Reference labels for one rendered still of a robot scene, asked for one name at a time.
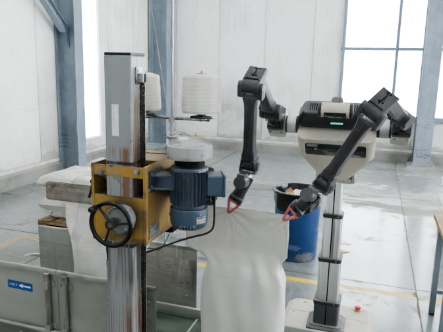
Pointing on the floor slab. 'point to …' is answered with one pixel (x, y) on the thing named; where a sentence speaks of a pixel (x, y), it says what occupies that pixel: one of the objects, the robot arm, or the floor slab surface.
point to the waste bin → (296, 246)
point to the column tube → (124, 187)
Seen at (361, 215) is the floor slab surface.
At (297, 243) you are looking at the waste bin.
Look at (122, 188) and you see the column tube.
